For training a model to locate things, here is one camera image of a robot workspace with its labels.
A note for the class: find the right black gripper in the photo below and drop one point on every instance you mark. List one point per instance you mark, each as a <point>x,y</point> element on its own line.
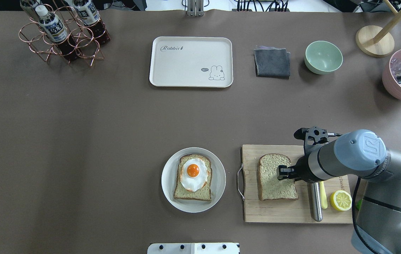
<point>301,170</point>

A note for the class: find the white round plate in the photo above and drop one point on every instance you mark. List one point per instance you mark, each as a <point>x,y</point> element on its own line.
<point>168,181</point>

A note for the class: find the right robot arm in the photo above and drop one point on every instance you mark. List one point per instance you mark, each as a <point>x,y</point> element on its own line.
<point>377,226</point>

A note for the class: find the cream rabbit tray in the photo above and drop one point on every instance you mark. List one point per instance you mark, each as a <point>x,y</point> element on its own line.
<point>199,62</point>

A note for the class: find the yellow plastic knife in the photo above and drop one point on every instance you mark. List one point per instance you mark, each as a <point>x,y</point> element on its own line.
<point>323,196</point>

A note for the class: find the lemon half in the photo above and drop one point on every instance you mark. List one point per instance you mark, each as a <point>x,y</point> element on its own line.
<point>341,200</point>

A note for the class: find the bamboo cutting board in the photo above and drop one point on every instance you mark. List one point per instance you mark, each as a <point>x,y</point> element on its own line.
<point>284,211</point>

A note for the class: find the green lime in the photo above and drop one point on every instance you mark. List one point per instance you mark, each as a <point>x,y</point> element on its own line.
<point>358,204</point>

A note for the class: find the fried egg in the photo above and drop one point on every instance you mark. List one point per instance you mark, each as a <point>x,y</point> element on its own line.
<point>194,174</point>

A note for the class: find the grey folded cloth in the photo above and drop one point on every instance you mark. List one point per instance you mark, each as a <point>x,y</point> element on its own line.
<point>272,62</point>

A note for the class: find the mint green bowl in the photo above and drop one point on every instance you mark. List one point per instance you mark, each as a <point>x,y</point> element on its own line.
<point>323,57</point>

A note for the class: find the wooden stand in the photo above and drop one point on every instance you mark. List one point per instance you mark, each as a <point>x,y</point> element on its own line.
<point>376,41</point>

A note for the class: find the right tea bottle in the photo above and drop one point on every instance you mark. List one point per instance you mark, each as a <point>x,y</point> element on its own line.
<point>90,17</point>

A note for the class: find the tea bottle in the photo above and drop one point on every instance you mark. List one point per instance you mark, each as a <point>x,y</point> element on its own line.
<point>90,17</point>
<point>57,32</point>
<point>29,7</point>

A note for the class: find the front tea bottle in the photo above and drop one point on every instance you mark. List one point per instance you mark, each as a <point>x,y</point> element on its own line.
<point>57,32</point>

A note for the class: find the left rear tea bottle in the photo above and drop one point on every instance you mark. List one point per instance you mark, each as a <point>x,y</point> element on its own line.
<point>29,7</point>

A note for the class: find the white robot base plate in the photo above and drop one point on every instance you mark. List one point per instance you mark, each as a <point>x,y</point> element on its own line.
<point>194,248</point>

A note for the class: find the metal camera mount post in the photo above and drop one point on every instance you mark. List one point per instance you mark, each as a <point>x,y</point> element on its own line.
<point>195,8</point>

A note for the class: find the copper wire bottle rack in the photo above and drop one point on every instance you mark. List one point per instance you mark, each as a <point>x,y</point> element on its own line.
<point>38,42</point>

